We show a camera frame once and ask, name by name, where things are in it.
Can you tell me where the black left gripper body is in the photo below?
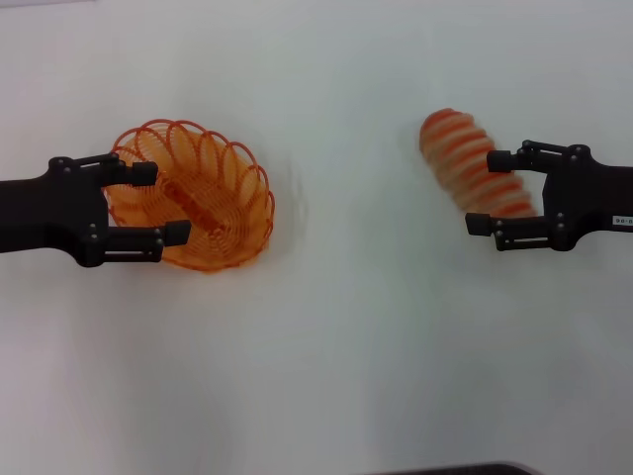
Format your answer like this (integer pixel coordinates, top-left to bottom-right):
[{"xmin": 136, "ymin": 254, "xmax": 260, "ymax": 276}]
[{"xmin": 0, "ymin": 156, "xmax": 115, "ymax": 268}]

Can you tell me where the orange white striped bread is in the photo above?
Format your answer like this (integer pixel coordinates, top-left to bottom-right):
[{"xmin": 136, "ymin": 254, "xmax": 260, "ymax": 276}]
[{"xmin": 418, "ymin": 107, "xmax": 538, "ymax": 220}]

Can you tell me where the orange wire basket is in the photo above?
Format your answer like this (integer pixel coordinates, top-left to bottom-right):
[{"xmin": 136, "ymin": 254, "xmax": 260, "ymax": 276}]
[{"xmin": 101, "ymin": 118, "xmax": 277, "ymax": 272}]

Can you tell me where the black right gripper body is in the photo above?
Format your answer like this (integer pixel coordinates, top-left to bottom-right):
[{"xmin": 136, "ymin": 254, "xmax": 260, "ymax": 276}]
[{"xmin": 541, "ymin": 143, "xmax": 633, "ymax": 251}]

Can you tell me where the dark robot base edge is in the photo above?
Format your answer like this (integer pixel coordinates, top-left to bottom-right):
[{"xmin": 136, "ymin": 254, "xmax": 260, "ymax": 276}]
[{"xmin": 390, "ymin": 460, "xmax": 533, "ymax": 475}]

